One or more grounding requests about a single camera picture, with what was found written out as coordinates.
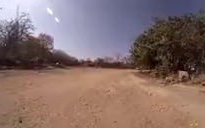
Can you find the distant row of bushes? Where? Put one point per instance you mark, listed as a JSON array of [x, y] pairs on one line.
[[93, 62]]

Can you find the sandy dirt track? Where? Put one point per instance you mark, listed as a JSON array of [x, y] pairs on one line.
[[90, 100]]

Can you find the large green leafy trees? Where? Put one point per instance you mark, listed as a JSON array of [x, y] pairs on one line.
[[176, 43]]

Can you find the pale rock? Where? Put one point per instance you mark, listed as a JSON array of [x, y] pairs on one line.
[[182, 74]]

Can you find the bare dry trees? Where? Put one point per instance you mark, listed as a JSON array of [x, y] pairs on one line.
[[16, 43]]

